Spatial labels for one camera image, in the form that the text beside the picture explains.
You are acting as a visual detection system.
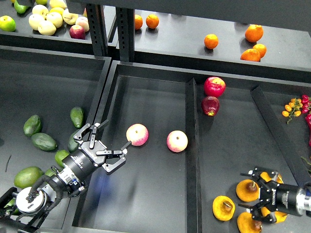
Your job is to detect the black perforated shelf post right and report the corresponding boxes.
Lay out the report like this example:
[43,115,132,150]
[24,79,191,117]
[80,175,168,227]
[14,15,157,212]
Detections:
[116,7,135,62]

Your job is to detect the dark avocado lying flat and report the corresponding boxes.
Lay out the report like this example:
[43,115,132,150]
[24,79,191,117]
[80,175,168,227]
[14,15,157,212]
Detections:
[31,133,57,151]

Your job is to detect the bright red apple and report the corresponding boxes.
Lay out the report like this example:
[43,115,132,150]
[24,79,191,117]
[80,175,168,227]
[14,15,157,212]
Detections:
[204,76,226,98]

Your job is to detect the dark red apple on shelf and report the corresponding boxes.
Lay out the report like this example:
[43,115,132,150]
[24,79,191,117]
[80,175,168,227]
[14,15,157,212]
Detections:
[69,24,86,40]

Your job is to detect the yellow lemon on shelf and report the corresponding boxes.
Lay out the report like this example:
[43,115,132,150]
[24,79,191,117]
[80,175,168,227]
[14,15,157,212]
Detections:
[50,7,64,15]

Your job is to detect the small orange right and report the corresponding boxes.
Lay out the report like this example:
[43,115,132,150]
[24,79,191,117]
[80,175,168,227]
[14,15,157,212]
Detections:
[253,44,267,58]

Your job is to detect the pale yellow pear front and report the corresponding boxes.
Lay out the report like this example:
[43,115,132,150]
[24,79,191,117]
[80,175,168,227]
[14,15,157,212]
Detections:
[38,20,56,35]

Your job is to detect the black perforated shelf post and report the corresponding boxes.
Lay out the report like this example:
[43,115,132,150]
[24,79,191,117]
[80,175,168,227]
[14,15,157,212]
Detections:
[86,3,108,56]
[116,7,135,62]

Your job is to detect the pink peach on shelf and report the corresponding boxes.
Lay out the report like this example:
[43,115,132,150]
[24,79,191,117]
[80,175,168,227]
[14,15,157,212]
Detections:
[75,16,89,33]

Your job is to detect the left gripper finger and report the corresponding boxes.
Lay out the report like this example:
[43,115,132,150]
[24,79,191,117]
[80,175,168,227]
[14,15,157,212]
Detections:
[73,119,109,149]
[96,141,132,175]

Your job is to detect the green avocado bottom left corner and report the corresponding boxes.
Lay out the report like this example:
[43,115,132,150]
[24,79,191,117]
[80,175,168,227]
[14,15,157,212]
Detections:
[4,198,17,210]

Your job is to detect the pale yellow pear middle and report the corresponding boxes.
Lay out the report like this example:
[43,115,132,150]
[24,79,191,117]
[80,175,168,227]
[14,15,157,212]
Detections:
[46,12,63,28]

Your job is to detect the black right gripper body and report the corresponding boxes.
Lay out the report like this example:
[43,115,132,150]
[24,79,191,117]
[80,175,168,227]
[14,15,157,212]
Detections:
[259,182,300,216]

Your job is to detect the dark avocado far left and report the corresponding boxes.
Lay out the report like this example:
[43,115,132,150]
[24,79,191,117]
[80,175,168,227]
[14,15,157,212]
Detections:
[23,115,42,137]

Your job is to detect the yellow pear bottom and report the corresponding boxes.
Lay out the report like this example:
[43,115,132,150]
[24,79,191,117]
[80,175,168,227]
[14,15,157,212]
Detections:
[237,212,262,233]

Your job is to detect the pale yellow pear left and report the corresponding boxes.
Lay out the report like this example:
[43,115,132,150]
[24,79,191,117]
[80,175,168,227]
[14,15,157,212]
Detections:
[28,14,45,31]

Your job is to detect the black tray divider middle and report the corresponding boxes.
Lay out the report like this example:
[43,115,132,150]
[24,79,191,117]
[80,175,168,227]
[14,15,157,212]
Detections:
[185,79,202,233]

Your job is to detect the pink apple right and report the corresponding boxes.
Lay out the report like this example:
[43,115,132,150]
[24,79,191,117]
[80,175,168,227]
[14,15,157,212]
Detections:
[166,130,188,152]

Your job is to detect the dark avocado by tray edge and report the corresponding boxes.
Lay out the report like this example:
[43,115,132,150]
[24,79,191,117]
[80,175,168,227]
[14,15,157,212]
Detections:
[68,129,79,153]

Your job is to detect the orange behind post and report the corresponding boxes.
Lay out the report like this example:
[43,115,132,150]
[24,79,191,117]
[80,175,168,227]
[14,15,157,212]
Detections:
[135,14,143,30]

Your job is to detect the dark avocado top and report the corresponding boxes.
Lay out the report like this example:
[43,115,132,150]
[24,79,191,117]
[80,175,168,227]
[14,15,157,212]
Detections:
[70,107,84,129]

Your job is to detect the red chili peppers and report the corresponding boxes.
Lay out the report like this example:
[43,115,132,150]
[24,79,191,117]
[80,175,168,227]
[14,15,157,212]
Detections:
[301,95,311,146]

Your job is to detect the pink apple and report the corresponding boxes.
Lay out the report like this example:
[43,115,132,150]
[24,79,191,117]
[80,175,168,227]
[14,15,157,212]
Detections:
[166,130,188,152]
[126,123,149,146]

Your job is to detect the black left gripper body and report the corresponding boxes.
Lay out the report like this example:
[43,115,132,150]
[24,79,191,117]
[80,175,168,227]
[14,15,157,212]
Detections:
[62,140,107,181]

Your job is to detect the black perforated shelf post left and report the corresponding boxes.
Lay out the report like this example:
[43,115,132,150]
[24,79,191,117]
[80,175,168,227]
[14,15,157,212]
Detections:
[86,3,108,56]

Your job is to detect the pink apple left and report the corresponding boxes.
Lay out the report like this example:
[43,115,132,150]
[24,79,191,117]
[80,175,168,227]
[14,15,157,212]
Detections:
[126,123,149,146]

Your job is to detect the black large right tray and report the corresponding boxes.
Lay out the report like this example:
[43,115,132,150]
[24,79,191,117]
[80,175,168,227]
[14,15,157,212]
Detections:
[68,61,311,233]

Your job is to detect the light green avocado large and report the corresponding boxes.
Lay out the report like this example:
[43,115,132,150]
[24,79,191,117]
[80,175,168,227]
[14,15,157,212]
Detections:
[14,166,44,189]

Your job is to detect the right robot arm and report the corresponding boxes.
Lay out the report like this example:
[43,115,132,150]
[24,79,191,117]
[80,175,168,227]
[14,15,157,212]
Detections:
[239,166,311,223]

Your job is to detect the orange front right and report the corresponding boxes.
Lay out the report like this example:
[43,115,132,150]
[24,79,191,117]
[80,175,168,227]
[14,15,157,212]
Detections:
[240,49,261,62]

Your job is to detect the pale yellow pear right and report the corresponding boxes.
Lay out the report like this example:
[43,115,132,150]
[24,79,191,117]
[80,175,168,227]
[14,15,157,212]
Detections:
[62,9,79,25]

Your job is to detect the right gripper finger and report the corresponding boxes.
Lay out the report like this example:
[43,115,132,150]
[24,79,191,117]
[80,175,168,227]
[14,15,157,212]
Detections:
[238,200,277,223]
[240,166,278,192]

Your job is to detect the orange cherry tomato bunch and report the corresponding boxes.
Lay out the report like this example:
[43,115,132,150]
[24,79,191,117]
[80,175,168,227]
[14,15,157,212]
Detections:
[282,98,303,124]

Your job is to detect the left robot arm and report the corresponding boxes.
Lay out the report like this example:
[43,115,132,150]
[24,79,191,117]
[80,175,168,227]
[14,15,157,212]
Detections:
[0,120,132,233]

